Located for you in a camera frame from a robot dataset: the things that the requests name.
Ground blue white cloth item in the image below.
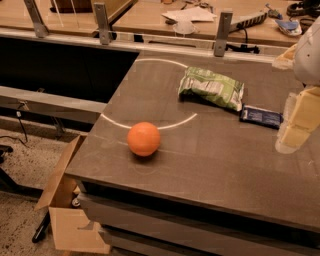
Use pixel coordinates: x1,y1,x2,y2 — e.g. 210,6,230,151
276,20,302,36

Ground right metal bracket post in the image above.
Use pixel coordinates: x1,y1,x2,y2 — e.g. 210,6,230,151
214,11,233,57

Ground black cable on floor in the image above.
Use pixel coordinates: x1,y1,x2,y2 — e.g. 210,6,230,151
0,111,30,148

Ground metal bracket post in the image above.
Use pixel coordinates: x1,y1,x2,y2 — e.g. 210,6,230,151
94,2,111,45
24,0,49,38
214,11,233,57

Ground orange ball fruit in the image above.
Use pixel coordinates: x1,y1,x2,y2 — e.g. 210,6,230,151
127,122,160,157

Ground middle metal bracket post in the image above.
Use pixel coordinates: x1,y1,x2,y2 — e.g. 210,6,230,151
94,2,111,45

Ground cardboard box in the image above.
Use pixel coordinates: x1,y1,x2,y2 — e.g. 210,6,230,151
35,135,110,256

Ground left metal bracket post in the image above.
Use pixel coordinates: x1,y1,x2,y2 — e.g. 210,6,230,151
24,0,49,38

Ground black headphones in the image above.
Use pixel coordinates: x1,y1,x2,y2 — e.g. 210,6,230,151
286,0,320,18

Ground grey power strip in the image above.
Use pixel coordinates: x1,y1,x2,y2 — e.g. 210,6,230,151
230,11,268,32

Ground green white snack bag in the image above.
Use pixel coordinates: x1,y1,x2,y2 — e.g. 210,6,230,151
178,67,244,111

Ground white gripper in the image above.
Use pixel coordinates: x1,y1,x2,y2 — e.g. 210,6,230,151
272,17,320,154

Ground black power cable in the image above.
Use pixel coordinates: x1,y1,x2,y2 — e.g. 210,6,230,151
225,27,261,55

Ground grey metal rail beam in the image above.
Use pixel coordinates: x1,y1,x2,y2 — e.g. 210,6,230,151
0,86,106,124

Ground white papers stack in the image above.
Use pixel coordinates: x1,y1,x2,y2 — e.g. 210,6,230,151
162,7,217,22

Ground dark blue snack bar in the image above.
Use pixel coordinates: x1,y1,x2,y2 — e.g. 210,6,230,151
239,104,283,130

